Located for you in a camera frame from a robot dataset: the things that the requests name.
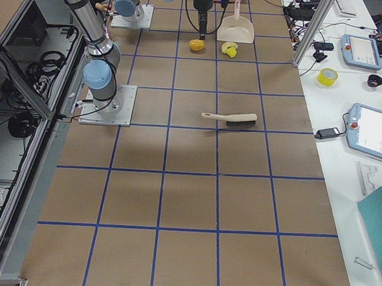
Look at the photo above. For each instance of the far teach pendant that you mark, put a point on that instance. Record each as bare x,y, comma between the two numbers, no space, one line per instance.
360,52

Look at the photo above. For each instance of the orange trash ball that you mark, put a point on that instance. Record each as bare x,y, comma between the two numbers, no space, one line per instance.
196,45

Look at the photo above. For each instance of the beige hand brush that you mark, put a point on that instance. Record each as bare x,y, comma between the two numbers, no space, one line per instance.
233,120

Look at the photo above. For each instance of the yellow sponge piece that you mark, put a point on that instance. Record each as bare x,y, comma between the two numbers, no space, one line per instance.
230,49

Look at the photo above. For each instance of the aluminium frame post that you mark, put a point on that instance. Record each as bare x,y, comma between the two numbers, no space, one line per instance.
316,21

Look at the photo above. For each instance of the black power adapter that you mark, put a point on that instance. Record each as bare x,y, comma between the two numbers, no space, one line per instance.
332,132

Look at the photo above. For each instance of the yellow tape roll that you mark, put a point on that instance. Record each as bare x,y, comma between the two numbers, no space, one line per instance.
327,77

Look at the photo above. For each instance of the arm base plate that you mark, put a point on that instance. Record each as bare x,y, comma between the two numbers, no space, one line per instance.
143,18
118,112

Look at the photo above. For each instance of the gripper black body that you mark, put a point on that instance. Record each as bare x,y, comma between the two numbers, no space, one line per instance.
201,1

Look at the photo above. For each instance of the near teach pendant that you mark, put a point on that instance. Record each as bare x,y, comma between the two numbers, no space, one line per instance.
364,129

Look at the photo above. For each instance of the teach pendant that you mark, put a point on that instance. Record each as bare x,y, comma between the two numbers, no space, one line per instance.
364,129
360,52

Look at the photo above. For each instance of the small black bowl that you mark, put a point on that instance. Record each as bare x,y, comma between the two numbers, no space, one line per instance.
374,80

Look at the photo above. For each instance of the teal folder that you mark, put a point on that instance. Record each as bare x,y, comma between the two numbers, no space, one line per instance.
371,211

